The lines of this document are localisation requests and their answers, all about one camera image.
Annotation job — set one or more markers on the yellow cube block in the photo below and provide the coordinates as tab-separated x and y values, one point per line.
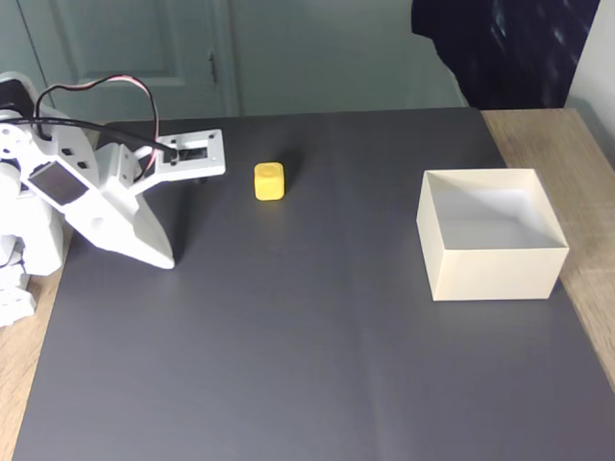
269	185

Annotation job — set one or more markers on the white open box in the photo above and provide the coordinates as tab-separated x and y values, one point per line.
495	274

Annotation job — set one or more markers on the pale green panelled door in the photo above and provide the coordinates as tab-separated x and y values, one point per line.
120	43

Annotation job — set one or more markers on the dark grey table mat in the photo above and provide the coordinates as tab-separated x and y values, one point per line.
288	336

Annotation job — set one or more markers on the black hanging cloth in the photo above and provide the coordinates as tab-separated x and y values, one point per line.
504	48

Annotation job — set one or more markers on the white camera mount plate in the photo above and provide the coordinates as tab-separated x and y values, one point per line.
211	163

